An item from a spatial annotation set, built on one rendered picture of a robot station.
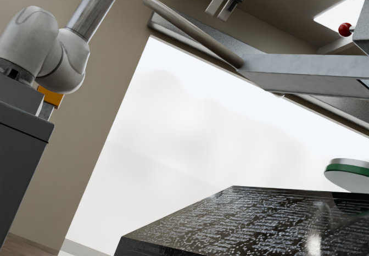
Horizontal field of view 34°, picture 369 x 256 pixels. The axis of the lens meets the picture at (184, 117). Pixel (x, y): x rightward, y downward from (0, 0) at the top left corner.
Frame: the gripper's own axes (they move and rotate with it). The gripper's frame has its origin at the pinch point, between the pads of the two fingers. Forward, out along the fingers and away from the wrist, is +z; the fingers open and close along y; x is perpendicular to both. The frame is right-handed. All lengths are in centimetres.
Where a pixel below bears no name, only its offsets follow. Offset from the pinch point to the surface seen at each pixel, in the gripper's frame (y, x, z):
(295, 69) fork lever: 62, 2, 3
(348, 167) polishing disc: 95, 5, 14
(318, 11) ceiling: -524, 289, -108
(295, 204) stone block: 88, 6, 26
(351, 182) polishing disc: 90, 12, 16
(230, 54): 45.5, -6.3, 8.8
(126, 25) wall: -619, 110, 47
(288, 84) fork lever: 55, 7, 7
